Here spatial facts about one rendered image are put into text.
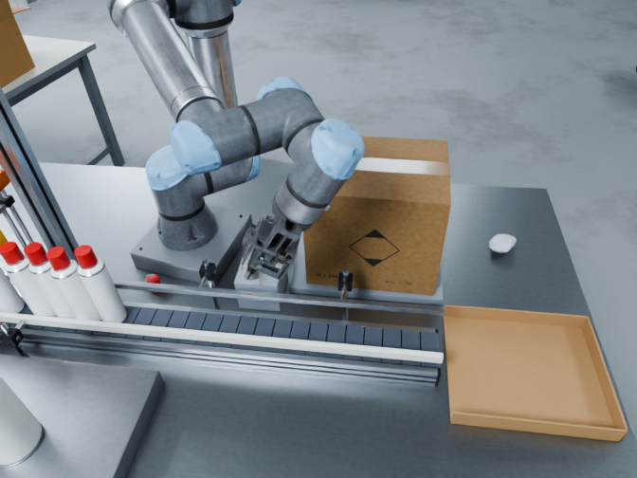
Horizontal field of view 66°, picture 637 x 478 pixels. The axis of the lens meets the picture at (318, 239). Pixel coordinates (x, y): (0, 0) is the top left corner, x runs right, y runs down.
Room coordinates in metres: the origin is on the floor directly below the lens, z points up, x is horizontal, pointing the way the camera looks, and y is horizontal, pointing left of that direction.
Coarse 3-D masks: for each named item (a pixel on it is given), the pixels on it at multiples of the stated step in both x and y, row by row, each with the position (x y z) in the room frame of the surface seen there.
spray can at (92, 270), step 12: (84, 252) 0.68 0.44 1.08; (84, 264) 0.67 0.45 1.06; (96, 264) 0.69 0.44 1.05; (84, 276) 0.66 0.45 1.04; (96, 276) 0.67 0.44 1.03; (108, 276) 0.69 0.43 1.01; (96, 288) 0.66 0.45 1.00; (108, 288) 0.68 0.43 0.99; (96, 300) 0.66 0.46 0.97; (108, 300) 0.67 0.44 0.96; (120, 300) 0.70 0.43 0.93; (108, 312) 0.67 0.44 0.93; (120, 312) 0.68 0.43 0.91
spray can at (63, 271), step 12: (48, 252) 0.69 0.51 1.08; (60, 252) 0.68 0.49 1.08; (60, 264) 0.67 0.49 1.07; (72, 264) 0.69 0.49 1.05; (60, 276) 0.66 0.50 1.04; (72, 276) 0.67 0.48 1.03; (60, 288) 0.66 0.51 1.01; (72, 288) 0.66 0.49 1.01; (84, 288) 0.68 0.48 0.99; (72, 300) 0.66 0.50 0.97; (84, 300) 0.67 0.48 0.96; (72, 312) 0.67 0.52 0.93; (84, 312) 0.66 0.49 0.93; (96, 312) 0.68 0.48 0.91
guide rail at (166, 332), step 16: (0, 320) 0.68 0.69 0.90; (16, 320) 0.67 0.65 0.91; (32, 320) 0.67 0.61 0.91; (48, 320) 0.66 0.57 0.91; (64, 320) 0.66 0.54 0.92; (80, 320) 0.66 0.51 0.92; (160, 336) 0.62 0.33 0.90; (176, 336) 0.62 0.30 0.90; (192, 336) 0.61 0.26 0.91; (208, 336) 0.60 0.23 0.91; (224, 336) 0.60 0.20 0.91; (240, 336) 0.60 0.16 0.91; (256, 336) 0.60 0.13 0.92; (336, 352) 0.56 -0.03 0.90; (352, 352) 0.56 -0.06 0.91; (368, 352) 0.55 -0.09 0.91; (384, 352) 0.55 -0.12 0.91; (400, 352) 0.55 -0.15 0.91; (416, 352) 0.55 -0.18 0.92; (432, 352) 0.54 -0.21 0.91
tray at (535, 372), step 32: (448, 320) 0.68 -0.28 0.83; (480, 320) 0.68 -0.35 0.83; (512, 320) 0.67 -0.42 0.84; (544, 320) 0.66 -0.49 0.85; (576, 320) 0.65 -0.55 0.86; (448, 352) 0.60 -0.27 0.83; (480, 352) 0.59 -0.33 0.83; (512, 352) 0.59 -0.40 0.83; (544, 352) 0.59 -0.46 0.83; (576, 352) 0.58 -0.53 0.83; (448, 384) 0.52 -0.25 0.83; (480, 384) 0.52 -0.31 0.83; (512, 384) 0.52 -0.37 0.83; (544, 384) 0.51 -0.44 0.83; (576, 384) 0.51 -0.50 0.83; (608, 384) 0.49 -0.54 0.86; (480, 416) 0.43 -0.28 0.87; (512, 416) 0.45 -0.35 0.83; (544, 416) 0.45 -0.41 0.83; (576, 416) 0.44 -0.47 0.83; (608, 416) 0.44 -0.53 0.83
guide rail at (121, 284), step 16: (128, 288) 0.71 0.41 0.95; (144, 288) 0.70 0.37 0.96; (160, 288) 0.70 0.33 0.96; (176, 288) 0.69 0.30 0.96; (192, 288) 0.69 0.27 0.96; (208, 288) 0.69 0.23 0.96; (320, 304) 0.64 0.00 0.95; (336, 304) 0.64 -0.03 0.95; (352, 304) 0.63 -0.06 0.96; (368, 304) 0.63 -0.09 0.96; (384, 304) 0.63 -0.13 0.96; (400, 304) 0.62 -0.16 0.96; (416, 304) 0.62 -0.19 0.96
